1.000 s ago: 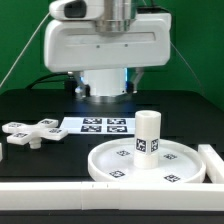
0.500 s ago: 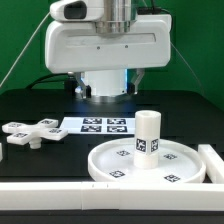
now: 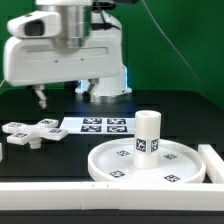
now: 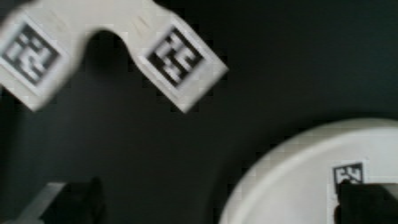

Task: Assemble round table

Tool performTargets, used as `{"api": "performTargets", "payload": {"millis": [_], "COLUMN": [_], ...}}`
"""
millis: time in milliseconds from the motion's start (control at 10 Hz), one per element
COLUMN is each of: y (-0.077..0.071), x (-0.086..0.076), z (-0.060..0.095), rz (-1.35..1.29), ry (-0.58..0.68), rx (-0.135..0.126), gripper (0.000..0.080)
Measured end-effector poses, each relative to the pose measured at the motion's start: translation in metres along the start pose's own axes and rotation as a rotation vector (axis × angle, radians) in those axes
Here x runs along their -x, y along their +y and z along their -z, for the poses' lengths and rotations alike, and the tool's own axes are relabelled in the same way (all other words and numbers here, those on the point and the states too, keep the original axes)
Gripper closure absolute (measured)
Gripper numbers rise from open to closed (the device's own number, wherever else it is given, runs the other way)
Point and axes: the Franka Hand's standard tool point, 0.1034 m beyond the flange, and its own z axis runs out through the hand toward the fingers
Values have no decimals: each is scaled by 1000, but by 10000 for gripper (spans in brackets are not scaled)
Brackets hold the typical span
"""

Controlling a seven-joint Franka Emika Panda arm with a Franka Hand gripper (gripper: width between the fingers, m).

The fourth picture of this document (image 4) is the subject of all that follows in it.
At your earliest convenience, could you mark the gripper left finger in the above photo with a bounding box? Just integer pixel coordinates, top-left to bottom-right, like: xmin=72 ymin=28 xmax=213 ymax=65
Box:
xmin=15 ymin=178 xmax=106 ymax=224

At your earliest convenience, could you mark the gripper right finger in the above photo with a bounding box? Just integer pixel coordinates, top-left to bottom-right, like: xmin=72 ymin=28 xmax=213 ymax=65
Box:
xmin=334 ymin=182 xmax=398 ymax=224

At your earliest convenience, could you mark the white round table top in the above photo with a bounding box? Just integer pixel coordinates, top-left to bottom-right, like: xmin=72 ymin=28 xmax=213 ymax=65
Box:
xmin=218 ymin=118 xmax=398 ymax=224

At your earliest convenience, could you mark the white cross-shaped table base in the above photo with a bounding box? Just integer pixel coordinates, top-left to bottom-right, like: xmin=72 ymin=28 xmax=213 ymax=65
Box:
xmin=0 ymin=0 xmax=227 ymax=111

